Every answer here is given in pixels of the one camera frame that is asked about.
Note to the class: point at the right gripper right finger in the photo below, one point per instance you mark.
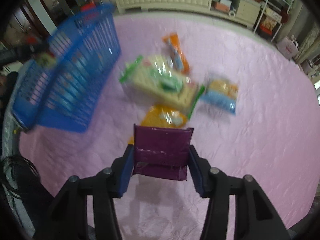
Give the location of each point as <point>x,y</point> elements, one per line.
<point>255,216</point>

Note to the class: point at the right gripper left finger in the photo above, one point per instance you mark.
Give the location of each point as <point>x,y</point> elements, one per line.
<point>67,215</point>

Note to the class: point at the red yellow chips bag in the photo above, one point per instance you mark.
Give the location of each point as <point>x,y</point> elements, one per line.
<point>45,60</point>

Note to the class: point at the purple yellow snack bag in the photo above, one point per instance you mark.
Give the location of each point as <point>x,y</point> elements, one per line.
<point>161,143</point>

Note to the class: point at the blue plastic basket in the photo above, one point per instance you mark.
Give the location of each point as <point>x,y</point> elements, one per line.
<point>86,48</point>

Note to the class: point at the pink quilted tablecloth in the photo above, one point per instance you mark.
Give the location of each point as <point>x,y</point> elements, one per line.
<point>274,135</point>

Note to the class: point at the blue yellow snack packet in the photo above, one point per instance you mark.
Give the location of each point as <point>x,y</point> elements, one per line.
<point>221,93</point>

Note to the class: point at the green cracker package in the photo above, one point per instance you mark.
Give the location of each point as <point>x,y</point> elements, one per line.
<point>155,76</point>

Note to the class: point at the orange snack packet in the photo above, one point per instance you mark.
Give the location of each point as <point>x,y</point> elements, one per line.
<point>178,58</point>

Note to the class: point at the pink shopping bag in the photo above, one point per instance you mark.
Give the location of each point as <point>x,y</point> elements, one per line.
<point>288,47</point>

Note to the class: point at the cream TV cabinet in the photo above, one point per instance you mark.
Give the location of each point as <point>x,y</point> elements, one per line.
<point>243,12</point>

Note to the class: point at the white metal shelf rack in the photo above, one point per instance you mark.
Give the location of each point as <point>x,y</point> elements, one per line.
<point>272,16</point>

